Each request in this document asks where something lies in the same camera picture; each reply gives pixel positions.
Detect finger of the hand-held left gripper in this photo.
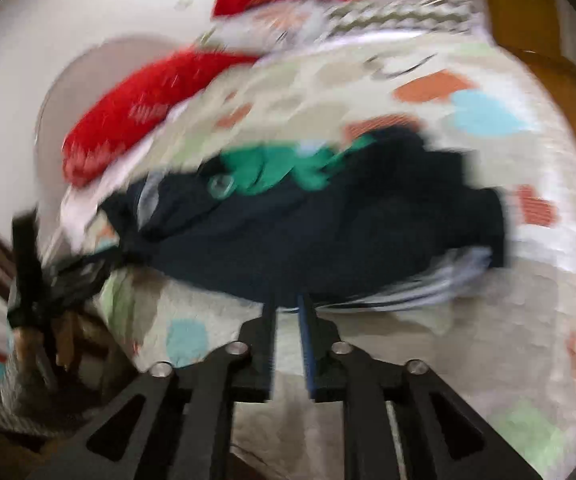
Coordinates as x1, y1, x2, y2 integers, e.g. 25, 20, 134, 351
50, 252, 128, 288

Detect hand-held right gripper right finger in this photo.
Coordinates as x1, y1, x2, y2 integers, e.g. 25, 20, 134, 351
297, 294, 544, 480

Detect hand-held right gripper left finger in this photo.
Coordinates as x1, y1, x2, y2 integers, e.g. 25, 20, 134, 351
28, 304, 277, 480

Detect dark navy pants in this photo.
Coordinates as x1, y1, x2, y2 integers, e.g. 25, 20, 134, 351
100, 127, 511, 308

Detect white grey striped cloth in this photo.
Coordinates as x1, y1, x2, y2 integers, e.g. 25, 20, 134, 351
313, 247, 494, 311

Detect grey woven cloth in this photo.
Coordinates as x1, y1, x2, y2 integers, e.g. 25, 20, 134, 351
0, 355, 128, 441

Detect green cloth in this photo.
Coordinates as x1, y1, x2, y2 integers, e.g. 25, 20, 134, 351
220, 135, 376, 196

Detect printed pastel bedsheet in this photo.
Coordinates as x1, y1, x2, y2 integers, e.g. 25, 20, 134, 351
60, 30, 576, 480

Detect grey chevron patterned cloth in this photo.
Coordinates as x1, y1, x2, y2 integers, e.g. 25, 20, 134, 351
318, 0, 479, 36

